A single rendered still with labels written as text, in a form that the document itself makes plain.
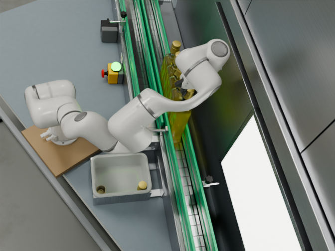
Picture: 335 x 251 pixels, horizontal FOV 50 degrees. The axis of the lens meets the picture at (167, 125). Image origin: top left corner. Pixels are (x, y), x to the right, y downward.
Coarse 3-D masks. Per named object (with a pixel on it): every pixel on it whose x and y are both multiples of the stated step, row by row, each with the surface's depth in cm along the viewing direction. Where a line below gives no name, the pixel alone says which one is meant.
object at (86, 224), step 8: (0, 112) 217; (0, 120) 235; (8, 120) 215; (16, 128) 213; (16, 136) 210; (24, 144) 208; (32, 152) 206; (40, 160) 205; (40, 168) 203; (48, 176) 200; (56, 184) 199; (64, 192) 197; (64, 200) 197; (72, 200) 196; (72, 208) 193; (80, 216) 192; (88, 224) 190; (88, 232) 191; (96, 232) 189; (96, 240) 187; (104, 248) 185
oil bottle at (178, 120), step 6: (174, 114) 135; (180, 114) 133; (186, 114) 133; (168, 120) 144; (174, 120) 136; (180, 120) 136; (186, 120) 137; (174, 126) 139; (180, 126) 140; (174, 132) 143; (180, 132) 144; (174, 138) 147
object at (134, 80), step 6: (120, 0) 184; (120, 6) 184; (126, 18) 169; (126, 24) 167; (126, 30) 168; (126, 36) 171; (126, 42) 170; (132, 48) 160; (132, 54) 158; (132, 60) 156; (132, 66) 156; (132, 72) 159; (132, 78) 158; (132, 84) 159; (138, 84) 149; (138, 90) 148
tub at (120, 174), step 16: (96, 160) 143; (112, 160) 145; (128, 160) 148; (144, 160) 146; (96, 176) 145; (112, 176) 146; (128, 176) 147; (144, 176) 146; (96, 192) 134; (112, 192) 142; (128, 192) 136; (144, 192) 137
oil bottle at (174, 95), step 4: (172, 88) 137; (176, 88) 135; (172, 92) 136; (176, 92) 134; (172, 96) 135; (176, 96) 134; (180, 96) 134; (172, 100) 136; (176, 100) 135; (168, 112) 142; (168, 116) 144
